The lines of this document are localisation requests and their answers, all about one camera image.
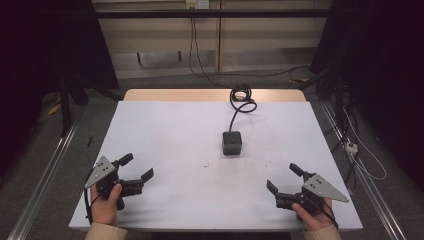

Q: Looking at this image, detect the aluminium floor rail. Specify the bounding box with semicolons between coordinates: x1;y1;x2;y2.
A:
6;121;80;240
319;99;408;240

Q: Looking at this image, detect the black horizontal bar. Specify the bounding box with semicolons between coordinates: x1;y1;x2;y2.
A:
92;8;334;20

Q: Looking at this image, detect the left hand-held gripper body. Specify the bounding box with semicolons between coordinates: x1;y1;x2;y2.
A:
84;155;145;212

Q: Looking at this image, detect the person's left hand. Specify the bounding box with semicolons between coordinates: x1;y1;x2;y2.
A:
89;183;123;228

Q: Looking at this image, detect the black wall cable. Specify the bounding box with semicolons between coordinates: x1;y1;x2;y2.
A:
188;8;312;89

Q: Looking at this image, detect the black power adapter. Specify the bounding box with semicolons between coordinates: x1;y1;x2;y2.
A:
221;130;243;157

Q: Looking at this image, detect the black metal stand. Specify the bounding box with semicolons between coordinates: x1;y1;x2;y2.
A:
56;71;125;138

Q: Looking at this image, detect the white wall socket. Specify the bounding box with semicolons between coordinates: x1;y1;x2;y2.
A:
185;0;211;10

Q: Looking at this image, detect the left hand-held gripper cable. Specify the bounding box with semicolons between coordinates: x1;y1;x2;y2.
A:
83;169;100;225

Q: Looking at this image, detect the right hand-held gripper cable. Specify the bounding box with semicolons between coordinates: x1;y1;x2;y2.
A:
320;199;340;230

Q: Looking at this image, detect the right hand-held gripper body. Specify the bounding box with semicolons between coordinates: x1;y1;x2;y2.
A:
275;172;350;215

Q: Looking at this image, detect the hand-held gripper cable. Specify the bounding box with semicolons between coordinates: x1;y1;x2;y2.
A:
83;169;100;225
320;199;340;230

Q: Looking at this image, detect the black adapter cable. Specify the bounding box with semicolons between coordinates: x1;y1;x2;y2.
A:
228;83;258;133

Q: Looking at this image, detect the black curtain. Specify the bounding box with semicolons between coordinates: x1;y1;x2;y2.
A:
309;0;424;193
0;0;120;174

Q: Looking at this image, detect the yellow floor tape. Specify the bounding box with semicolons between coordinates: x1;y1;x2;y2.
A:
47;103;63;116

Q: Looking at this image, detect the white floor cable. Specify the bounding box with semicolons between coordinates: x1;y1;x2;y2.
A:
342;105;388;182

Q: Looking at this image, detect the white power strip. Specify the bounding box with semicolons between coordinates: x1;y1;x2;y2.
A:
344;141;360;156

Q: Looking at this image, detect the white table cover sheet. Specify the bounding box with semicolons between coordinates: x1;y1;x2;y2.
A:
68;100;364;232

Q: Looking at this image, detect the person's right hand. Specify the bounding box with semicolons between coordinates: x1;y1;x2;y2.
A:
291;198;336;233

